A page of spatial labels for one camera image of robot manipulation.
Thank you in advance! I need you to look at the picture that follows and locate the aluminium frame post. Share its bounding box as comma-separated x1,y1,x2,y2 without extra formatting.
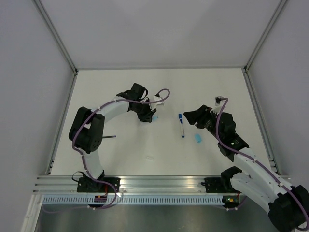
243,0,289,73
32,0,78,74

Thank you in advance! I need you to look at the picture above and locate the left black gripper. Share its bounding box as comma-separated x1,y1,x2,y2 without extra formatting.
132,100,156,124

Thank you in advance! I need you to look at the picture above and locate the white whiteboard marker pen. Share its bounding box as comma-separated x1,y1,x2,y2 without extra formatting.
179,119,185,138

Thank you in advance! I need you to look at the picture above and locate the right aluminium frame post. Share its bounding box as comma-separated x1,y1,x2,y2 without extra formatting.
243,0,289,73

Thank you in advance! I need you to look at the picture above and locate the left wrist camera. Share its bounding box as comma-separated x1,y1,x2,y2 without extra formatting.
153,95,165,107

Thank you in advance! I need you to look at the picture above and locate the black mounting plate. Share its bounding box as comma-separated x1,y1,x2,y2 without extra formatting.
77,176,121,193
200,177,238,193

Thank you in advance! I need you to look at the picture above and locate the left aluminium frame post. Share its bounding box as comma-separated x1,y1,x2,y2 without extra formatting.
32,0,78,74

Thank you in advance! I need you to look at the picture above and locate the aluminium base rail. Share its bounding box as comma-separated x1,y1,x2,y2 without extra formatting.
32,174,219,195

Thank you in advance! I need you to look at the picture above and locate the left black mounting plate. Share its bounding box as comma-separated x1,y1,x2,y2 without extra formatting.
77,176,121,193

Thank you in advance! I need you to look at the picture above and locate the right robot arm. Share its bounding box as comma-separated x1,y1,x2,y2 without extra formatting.
183,105,309,232

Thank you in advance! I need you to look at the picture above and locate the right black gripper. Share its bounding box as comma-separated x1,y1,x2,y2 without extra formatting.
183,104,223,142

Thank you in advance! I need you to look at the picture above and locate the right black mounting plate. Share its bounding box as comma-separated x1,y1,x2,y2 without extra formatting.
200,177,238,193

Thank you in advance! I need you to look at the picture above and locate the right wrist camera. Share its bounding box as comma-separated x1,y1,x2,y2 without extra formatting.
215,96,224,108

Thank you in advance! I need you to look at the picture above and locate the light blue highlighter cap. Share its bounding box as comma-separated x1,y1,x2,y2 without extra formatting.
195,134,202,144

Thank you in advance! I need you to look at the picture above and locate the small purple pen refill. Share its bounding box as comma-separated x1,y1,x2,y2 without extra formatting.
102,135,116,139

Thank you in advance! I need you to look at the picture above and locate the white slotted cable duct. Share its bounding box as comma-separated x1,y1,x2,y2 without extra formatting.
43,195,239,205

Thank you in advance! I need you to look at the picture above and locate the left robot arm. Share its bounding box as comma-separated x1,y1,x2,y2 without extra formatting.
69,83,164,192

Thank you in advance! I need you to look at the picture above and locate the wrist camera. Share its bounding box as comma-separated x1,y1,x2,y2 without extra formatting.
215,96,224,108
153,95,165,107

